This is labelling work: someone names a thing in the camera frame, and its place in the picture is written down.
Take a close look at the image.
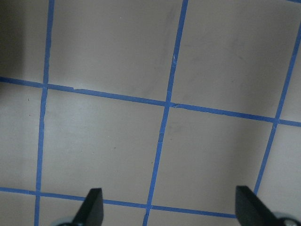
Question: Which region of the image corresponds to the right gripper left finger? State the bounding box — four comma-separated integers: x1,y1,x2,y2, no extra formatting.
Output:
71,188,104,226

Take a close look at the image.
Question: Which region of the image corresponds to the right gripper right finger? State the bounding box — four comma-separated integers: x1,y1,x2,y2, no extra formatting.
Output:
235,186,288,226

